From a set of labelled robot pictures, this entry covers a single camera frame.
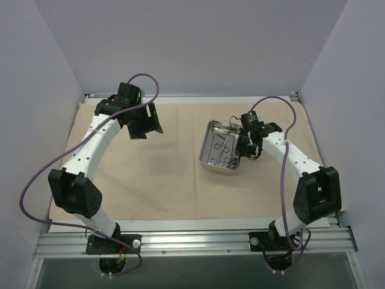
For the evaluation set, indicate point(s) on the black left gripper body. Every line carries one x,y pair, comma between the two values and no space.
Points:
144,124

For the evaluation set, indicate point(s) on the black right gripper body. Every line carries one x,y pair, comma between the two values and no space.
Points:
245,147

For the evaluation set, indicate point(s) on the stainless steel instrument tray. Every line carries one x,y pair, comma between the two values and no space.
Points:
219,126

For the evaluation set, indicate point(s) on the steel surgical forceps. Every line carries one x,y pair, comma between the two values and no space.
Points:
219,158

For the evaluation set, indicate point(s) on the beige cloth wrap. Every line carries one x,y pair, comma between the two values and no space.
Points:
161,178

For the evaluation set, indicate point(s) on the steel surgical scissors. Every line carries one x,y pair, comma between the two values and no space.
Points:
221,142

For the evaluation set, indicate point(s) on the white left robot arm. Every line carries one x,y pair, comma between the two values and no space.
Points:
72,186

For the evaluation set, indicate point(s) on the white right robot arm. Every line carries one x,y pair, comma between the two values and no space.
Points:
317,194

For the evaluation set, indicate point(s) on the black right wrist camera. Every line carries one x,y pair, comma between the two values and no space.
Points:
250,120

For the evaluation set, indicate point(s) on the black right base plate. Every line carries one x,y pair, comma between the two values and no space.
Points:
263,241

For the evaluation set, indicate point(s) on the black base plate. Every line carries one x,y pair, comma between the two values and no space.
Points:
263,241
111,242

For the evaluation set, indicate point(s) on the aluminium front rail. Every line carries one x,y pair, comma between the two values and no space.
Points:
192,243

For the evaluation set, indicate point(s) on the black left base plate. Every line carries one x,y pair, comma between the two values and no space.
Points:
111,242

